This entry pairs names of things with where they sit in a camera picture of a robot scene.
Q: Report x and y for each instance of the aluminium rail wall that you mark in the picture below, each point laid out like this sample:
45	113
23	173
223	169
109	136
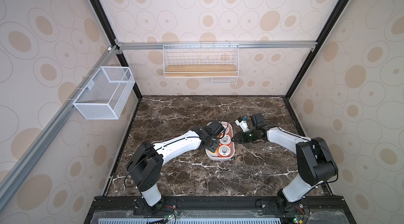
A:
217	45
17	176

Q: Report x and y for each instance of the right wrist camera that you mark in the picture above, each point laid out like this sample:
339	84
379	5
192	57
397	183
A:
242	123

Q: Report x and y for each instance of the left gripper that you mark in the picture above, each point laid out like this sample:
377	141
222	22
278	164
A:
215	145

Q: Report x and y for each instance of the orange tape roll mid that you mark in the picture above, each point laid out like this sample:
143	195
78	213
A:
227	127

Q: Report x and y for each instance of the white plastic storage box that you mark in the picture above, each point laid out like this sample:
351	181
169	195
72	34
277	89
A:
214	156

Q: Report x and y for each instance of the white wire shelf wood board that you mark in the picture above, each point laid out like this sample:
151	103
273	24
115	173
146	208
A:
220	65

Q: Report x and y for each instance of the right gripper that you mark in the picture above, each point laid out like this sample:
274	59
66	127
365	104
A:
245	136

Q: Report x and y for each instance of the orange tape roll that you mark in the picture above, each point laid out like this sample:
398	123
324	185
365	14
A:
225	140
224	151

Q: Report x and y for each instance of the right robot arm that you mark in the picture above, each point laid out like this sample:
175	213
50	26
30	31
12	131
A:
315	162

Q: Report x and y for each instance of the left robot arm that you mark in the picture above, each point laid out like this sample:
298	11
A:
144	167

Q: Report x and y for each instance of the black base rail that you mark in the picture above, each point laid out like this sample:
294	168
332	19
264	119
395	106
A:
218	210

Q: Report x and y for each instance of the aluminium rail back wall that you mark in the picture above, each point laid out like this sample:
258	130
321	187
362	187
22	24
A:
217	45

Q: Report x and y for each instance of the aluminium rail left wall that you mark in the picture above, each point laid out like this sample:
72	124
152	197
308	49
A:
17	176

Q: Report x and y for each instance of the white mesh basket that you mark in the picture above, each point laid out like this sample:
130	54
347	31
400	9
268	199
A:
106	93

